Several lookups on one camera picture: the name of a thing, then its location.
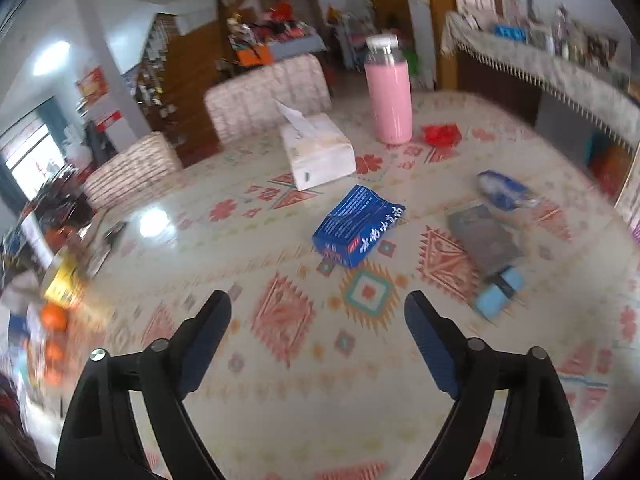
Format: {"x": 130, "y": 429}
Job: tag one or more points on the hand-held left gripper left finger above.
{"x": 207, "y": 345}

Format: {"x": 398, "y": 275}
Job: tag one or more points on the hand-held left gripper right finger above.
{"x": 430, "y": 350}

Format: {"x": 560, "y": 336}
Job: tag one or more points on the light blue box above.
{"x": 495, "y": 295}

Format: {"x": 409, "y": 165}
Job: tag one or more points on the blue carton with white print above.
{"x": 355, "y": 225}

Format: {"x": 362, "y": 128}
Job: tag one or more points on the blue clear plastic bag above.
{"x": 502, "y": 190}

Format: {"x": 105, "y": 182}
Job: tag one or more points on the orange fruit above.
{"x": 54, "y": 318}

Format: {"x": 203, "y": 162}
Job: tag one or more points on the yellow packet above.
{"x": 62, "y": 285}

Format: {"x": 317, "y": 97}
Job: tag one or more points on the brick-patterned chair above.
{"x": 130, "y": 170}
{"x": 265, "y": 95}

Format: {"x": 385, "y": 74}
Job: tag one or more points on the red plastic wrapper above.
{"x": 442, "y": 135}

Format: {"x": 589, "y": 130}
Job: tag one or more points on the white tissue box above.
{"x": 320, "y": 155}

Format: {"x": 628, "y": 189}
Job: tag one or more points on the pink thermos bottle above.
{"x": 387, "y": 105}

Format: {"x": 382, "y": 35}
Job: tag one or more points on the window with blue curtains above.
{"x": 25, "y": 150}

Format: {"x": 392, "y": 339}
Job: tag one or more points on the wooden staircase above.
{"x": 200, "y": 75}

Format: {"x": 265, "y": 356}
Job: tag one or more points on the dark wooden sideboard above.
{"x": 500, "y": 85}

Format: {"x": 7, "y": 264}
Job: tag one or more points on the floral tasselled cloth runner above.
{"x": 565, "y": 80}

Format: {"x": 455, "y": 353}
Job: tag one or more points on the cluttered side table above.
{"x": 280, "y": 35}

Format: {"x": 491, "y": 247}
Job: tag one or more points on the blue tissue pack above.
{"x": 511, "y": 33}

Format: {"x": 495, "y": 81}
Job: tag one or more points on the row of bottles and jars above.
{"x": 565, "y": 35}

